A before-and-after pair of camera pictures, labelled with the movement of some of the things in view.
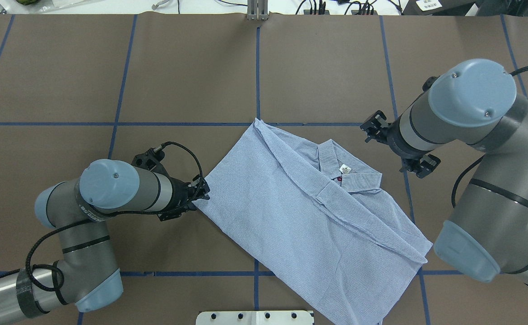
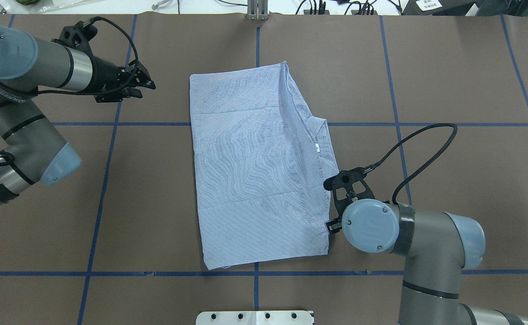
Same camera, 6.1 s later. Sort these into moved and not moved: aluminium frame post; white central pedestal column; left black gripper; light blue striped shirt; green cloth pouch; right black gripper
Moved: left black gripper; light blue striped shirt; right black gripper
Not moved: green cloth pouch; aluminium frame post; white central pedestal column
